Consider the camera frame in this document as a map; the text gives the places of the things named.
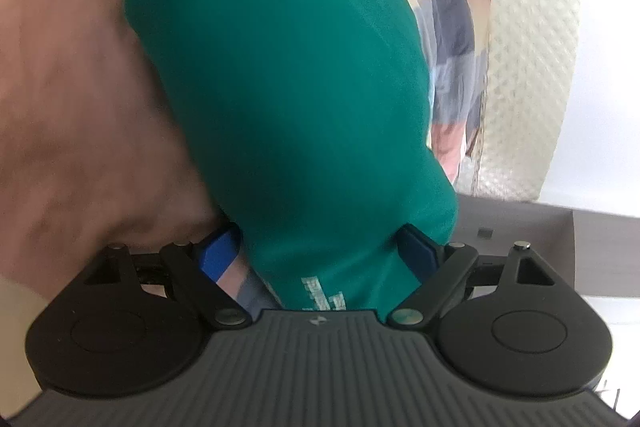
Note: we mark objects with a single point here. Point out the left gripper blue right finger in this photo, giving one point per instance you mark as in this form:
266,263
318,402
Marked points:
442,272

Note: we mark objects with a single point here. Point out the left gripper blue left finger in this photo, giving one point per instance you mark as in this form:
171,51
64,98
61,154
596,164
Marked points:
196,269

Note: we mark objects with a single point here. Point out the green sweatshirt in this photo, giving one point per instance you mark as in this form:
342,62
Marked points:
307,120

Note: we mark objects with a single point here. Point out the checkered patchwork duvet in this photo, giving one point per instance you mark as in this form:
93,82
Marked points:
91,154

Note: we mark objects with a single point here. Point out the cream quilted headboard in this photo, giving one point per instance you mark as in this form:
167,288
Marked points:
531,57

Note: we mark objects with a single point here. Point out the dark wall switch left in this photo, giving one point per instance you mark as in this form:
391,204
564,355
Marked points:
485,233

